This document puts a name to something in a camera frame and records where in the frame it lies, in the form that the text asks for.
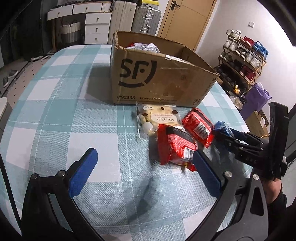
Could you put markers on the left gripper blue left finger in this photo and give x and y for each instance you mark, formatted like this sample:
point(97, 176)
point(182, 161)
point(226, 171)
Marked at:
point(49, 210)

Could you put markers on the grey slippers pair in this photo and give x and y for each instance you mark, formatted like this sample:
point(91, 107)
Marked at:
point(10, 75)

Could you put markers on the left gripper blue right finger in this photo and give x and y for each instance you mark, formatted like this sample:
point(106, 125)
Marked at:
point(240, 211)

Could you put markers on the person's right hand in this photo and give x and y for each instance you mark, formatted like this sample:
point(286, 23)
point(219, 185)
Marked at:
point(272, 189)

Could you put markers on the white drawer desk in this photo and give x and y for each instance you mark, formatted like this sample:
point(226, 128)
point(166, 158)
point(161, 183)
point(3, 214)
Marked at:
point(97, 19)

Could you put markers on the wooden shoe rack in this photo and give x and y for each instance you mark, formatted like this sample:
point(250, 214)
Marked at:
point(243, 62)

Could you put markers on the red snack packet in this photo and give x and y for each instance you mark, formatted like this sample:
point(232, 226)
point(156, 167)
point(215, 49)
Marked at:
point(199, 126)
point(176, 146)

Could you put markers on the wooden door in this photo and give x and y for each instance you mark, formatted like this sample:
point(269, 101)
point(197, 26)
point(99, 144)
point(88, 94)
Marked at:
point(185, 21)

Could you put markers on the striped laundry basket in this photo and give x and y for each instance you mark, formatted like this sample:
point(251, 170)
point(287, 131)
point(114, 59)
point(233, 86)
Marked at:
point(70, 33)

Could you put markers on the patterned floor rug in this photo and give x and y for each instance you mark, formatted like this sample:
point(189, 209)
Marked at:
point(20, 76)

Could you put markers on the SF Express cardboard box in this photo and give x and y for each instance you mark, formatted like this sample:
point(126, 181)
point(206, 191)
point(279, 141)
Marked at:
point(176, 75)

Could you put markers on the cookie biscuit clear packet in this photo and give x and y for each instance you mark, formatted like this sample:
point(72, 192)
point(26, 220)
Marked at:
point(150, 116)

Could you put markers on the large white noodle snack bag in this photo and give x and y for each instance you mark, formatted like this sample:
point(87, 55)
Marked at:
point(144, 47)

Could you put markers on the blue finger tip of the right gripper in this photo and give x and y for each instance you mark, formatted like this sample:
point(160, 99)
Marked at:
point(223, 128)

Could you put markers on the purple gift bag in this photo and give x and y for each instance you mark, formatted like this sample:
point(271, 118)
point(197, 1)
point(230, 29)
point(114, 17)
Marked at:
point(256, 98)

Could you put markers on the beige suitcase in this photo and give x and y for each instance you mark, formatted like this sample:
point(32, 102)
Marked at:
point(121, 18)

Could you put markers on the small brown cardboard box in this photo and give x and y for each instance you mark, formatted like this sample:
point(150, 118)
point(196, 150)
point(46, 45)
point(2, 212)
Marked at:
point(256, 125)

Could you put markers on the silver grey suitcase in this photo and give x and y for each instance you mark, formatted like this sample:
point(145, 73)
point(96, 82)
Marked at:
point(146, 20)

